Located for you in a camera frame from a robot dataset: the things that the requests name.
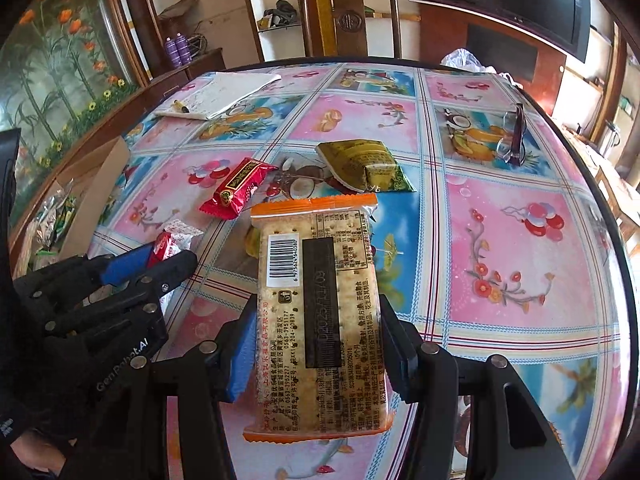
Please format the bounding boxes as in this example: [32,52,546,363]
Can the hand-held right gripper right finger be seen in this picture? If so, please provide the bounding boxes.
[378,294,576,480]

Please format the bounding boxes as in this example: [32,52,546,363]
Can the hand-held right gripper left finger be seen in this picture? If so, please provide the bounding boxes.
[117,294,260,480]

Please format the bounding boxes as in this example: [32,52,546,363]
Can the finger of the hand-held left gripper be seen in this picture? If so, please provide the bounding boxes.
[42,249,199,337]
[15,243,157,311]

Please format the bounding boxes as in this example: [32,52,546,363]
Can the red white candy packet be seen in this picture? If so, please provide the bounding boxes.
[150,219,203,261]

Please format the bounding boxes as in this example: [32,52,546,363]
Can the green yellow snack packet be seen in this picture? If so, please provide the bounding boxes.
[55,197,79,241]

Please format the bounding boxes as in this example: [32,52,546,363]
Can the green cracker packet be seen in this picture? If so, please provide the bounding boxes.
[20,220,56,267]

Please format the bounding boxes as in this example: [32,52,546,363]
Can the silver foil snack packet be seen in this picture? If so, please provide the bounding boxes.
[35,195,63,233]

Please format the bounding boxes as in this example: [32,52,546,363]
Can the cardboard box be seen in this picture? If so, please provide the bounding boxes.
[10,136,132,281]

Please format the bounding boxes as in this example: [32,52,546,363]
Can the orange cracker packet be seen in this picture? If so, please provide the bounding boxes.
[243,193,393,443]

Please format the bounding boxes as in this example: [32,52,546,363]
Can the person's left forearm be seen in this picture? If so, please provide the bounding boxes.
[0,410,71,480]

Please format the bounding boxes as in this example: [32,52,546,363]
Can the red patterned snack packet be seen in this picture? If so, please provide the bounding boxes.
[199,157,279,221]

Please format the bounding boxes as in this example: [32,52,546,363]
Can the printed fruit tablecloth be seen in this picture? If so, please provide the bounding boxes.
[87,62,621,480]

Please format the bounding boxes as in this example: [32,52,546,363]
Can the white notebook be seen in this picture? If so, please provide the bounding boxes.
[152,72,282,121]

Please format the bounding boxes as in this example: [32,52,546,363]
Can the olive green snack packet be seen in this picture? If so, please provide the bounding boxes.
[316,139,417,194]

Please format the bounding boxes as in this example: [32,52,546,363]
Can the black eyeglasses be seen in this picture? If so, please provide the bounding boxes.
[496,103,529,167]

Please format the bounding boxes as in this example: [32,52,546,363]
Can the brown cloth bundle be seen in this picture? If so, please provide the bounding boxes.
[160,5,201,23]

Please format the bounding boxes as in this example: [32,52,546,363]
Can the dark bag bundle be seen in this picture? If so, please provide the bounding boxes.
[257,0,301,31]

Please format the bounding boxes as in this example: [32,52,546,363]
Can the wooden chair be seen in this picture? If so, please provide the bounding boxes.
[288,0,408,61]

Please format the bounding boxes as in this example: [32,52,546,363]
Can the wooden television cabinet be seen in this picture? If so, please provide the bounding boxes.
[417,0,568,116]

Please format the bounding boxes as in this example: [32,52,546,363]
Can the flower wall panel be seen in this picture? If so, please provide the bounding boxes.
[0,0,146,221]

